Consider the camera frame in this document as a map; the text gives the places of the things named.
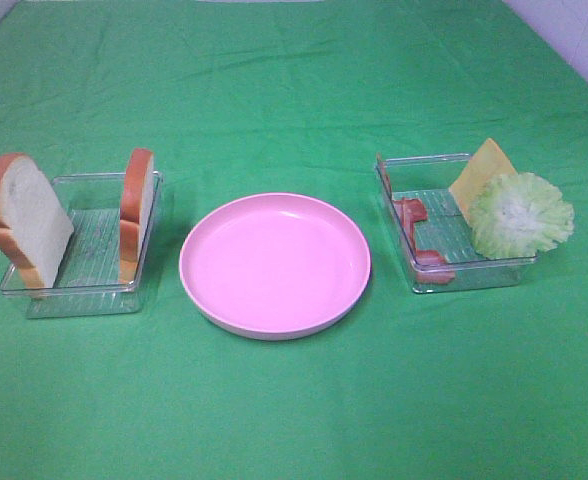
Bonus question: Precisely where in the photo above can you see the pink round plate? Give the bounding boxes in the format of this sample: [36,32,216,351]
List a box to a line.
[178,192,371,341]

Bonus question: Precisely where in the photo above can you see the white bread slice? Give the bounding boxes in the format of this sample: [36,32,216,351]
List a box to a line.
[119,148,154,283]
[0,153,74,289]

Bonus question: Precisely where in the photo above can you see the clear right plastic container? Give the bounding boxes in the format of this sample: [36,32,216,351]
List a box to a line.
[375,153,537,293]

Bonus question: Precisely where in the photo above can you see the green lettuce leaf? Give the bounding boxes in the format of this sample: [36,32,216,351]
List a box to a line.
[468,172,574,259]

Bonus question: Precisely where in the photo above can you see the clear left plastic container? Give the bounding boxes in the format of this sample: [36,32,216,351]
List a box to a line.
[0,171,163,319]

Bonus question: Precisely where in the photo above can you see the clear plastic container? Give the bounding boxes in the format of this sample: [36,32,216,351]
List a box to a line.
[0,171,163,319]
[375,153,537,293]

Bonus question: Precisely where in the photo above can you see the yellow cheese slice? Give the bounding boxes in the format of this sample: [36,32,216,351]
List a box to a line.
[448,138,517,224]

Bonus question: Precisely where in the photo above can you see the green tablecloth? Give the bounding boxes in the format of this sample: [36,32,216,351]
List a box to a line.
[0,1,588,479]

